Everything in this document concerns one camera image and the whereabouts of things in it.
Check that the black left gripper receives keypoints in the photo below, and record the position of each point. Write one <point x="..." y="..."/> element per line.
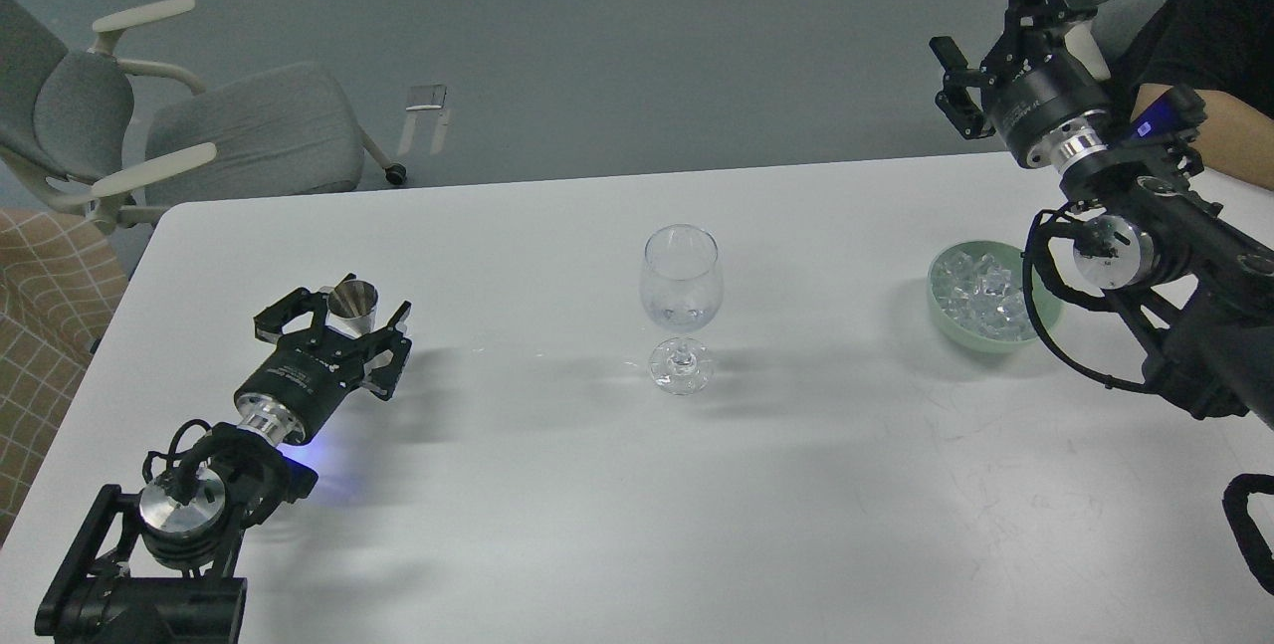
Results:
<point x="310" y="372"/>

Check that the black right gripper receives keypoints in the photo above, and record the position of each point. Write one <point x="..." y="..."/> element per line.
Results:
<point x="1043" y="103"/>

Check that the steel double jigger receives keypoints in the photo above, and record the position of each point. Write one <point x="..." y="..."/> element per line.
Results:
<point x="351" y="306"/>

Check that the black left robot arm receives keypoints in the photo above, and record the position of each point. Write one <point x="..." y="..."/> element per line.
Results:
<point x="159" y="565"/>

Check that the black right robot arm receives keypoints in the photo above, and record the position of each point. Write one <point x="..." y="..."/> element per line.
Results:
<point x="1132" y="237"/>

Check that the clear ice cubes pile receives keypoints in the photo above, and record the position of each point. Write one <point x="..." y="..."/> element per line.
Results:
<point x="978" y="293"/>

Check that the clear wine glass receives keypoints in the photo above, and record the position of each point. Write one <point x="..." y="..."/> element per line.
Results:
<point x="681" y="291"/>

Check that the seated person black shirt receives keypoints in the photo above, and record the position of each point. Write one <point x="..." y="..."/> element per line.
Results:
<point x="1223" y="50"/>

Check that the green bowl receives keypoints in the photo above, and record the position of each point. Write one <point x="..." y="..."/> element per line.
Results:
<point x="1047" y="306"/>

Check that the metal floor plate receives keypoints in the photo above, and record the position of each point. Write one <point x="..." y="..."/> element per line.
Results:
<point x="426" y="97"/>

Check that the beige checkered cloth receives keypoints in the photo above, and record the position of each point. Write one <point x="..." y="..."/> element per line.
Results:
<point x="60" y="285"/>

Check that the grey office chair left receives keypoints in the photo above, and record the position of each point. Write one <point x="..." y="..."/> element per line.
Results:
<point x="121" y="141"/>

